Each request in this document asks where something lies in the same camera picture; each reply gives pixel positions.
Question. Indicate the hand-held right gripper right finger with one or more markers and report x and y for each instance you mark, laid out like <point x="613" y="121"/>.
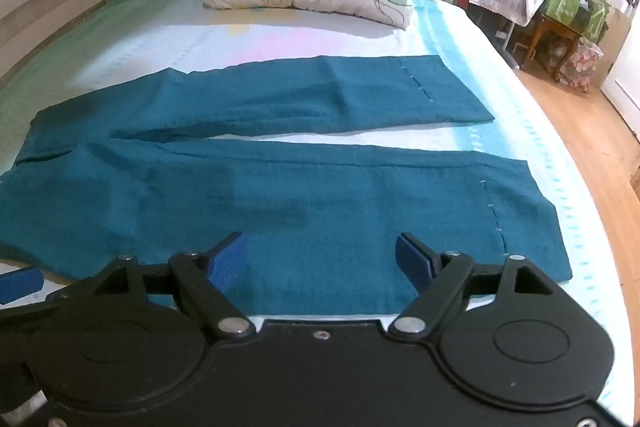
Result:
<point x="412" y="257"/>

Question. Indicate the floral bag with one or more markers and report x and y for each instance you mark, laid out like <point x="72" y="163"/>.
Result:
<point x="580" y="64"/>

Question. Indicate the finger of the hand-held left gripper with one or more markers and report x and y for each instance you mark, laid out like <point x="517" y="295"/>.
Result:
<point x="20" y="284"/>

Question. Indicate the wooden side table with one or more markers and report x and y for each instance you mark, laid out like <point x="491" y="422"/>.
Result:
<point x="545" y="32"/>

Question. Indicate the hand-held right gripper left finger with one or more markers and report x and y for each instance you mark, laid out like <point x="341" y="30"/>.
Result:
<point x="227" y="259"/>

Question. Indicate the teal pants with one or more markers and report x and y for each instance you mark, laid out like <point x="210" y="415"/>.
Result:
<point x="300" y="207"/>

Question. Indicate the cardboard sheet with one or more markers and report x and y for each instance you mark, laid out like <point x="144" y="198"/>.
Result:
<point x="617" y="32"/>

